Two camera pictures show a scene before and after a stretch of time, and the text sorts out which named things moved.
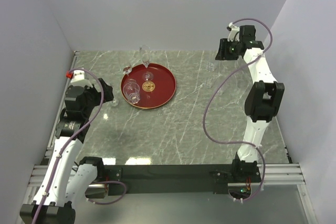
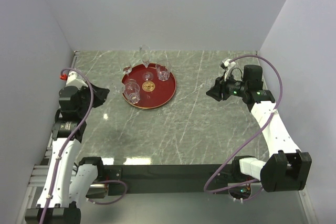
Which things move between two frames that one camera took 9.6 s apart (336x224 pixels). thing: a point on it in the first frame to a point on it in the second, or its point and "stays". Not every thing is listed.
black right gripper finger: x=222 y=53 to x=216 y=92
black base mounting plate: x=177 y=179 stays
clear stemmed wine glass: x=127 y=70 stays
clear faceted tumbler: x=132 y=91 stays
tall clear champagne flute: x=145 y=54 stays
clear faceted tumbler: x=210 y=66 to x=163 y=68
